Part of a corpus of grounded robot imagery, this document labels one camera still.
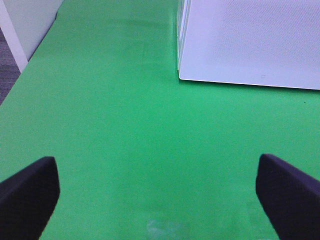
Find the white microwave door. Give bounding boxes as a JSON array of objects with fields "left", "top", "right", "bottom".
[{"left": 178, "top": 0, "right": 320, "bottom": 90}]

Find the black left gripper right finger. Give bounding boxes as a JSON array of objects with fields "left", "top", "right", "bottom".
[{"left": 255, "top": 154, "right": 320, "bottom": 240}]

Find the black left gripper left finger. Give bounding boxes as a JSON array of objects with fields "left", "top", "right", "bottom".
[{"left": 0, "top": 156, "right": 60, "bottom": 240}]

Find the white microwave oven body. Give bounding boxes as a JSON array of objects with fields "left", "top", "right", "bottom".
[{"left": 176, "top": 0, "right": 191, "bottom": 71}]

